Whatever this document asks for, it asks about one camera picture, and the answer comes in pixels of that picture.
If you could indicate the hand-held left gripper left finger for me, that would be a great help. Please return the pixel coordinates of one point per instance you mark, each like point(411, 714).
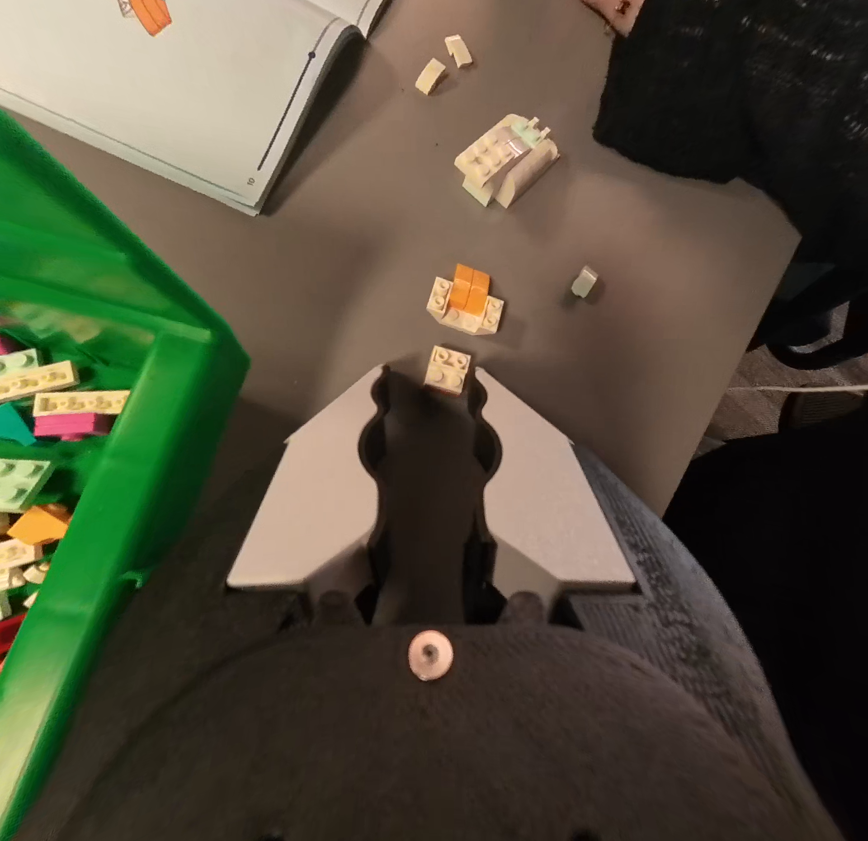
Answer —
point(305, 515)

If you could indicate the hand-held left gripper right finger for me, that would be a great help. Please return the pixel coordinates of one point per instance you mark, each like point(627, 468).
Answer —
point(549, 515)

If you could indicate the green bin holding lego bricks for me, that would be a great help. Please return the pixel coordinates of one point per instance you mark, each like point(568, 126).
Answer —
point(169, 448)

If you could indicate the small cream square lego brick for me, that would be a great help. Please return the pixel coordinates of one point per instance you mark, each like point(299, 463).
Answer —
point(447, 370)

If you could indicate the orange and cream lego assembly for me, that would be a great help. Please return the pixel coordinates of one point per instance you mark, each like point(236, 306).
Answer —
point(468, 295)

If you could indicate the pile of mixed lego bricks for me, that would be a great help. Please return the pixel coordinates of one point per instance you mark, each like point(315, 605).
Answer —
point(41, 407)

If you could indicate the person's right forearm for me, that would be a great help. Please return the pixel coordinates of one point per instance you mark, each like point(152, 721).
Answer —
point(732, 75)

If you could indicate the small pale lego slope block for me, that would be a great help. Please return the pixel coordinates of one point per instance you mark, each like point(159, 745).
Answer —
point(583, 282)

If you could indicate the large cream lego assembly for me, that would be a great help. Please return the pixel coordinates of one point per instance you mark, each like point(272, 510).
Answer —
point(505, 163)

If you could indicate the curved cream lego slope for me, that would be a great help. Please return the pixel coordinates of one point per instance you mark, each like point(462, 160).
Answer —
point(459, 50)
point(432, 76)

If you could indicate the person's black clothed lap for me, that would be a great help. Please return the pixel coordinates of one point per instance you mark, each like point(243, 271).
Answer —
point(780, 583)

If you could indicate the open instruction booklet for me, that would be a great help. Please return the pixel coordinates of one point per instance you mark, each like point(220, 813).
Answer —
point(169, 75)

